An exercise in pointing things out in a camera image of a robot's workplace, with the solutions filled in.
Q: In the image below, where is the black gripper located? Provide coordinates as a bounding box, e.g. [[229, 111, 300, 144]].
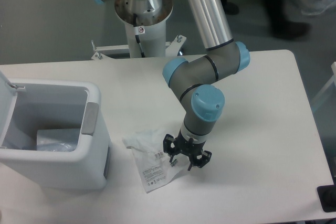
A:
[[163, 134, 212, 171]]

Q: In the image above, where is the white plastic wrapper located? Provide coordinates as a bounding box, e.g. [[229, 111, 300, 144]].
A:
[[122, 126, 189, 193]]

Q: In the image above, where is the crushed clear plastic bottle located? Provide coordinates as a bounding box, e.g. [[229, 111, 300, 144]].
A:
[[23, 142, 77, 152]]

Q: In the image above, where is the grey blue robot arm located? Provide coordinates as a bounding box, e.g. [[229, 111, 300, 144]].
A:
[[95, 0, 250, 168]]

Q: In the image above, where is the white trash can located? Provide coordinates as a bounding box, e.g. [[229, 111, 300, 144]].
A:
[[1, 74, 111, 190]]

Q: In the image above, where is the black device at table edge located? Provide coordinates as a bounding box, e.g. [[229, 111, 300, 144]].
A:
[[317, 185, 335, 212]]

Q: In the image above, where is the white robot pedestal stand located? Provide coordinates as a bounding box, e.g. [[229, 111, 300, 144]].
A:
[[92, 0, 186, 59]]

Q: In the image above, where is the black cable on pedestal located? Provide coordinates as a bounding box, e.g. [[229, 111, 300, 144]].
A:
[[132, 13, 146, 58]]

